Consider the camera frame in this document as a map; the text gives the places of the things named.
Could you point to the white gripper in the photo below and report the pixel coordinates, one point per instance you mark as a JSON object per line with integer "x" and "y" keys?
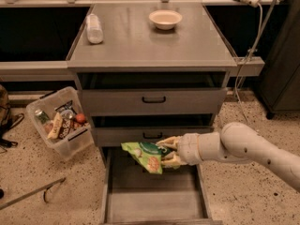
{"x": 189, "y": 149}

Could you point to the green rice chip bag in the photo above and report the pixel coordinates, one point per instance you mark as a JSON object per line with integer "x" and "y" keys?
{"x": 147, "y": 154}

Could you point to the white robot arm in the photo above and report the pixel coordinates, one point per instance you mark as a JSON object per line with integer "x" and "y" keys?
{"x": 236, "y": 142}

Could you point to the bottom grey drawer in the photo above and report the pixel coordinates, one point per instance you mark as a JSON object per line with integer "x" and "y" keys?
{"x": 133, "y": 196}

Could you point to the grey drawer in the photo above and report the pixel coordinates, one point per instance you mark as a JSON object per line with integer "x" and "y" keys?
{"x": 152, "y": 102}
{"x": 133, "y": 196}
{"x": 114, "y": 136}

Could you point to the middle grey drawer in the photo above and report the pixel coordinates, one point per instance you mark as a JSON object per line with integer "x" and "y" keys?
{"x": 114, "y": 136}

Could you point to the grey drawer cabinet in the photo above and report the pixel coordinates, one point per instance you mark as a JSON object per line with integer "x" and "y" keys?
{"x": 135, "y": 55}

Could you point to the top grey drawer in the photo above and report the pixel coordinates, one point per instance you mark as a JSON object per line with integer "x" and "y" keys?
{"x": 152, "y": 102}

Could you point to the black chip bag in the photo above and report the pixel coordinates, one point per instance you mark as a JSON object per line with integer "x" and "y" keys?
{"x": 66, "y": 106}

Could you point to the red apple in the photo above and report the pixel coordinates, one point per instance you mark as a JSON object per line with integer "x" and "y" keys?
{"x": 80, "y": 118}

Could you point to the brown snack packet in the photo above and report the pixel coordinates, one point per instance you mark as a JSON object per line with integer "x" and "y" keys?
{"x": 66, "y": 128}

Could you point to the yellow snack box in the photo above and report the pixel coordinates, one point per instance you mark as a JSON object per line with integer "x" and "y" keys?
{"x": 56, "y": 125}

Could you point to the clear plastic storage bin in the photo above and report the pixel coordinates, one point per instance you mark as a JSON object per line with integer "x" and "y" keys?
{"x": 75, "y": 141}

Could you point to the dark rolling cabinet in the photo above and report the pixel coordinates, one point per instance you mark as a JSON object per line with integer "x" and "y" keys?
{"x": 279, "y": 85}

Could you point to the white paper bowl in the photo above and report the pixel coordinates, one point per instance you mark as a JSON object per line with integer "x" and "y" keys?
{"x": 165, "y": 19}

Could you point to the green soda can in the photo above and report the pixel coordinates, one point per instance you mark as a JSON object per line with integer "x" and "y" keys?
{"x": 42, "y": 116}

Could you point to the metal bar on floor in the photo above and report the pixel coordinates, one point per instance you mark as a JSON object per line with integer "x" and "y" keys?
{"x": 31, "y": 193}

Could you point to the dark backpack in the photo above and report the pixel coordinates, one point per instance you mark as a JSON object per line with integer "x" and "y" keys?
{"x": 7, "y": 120}

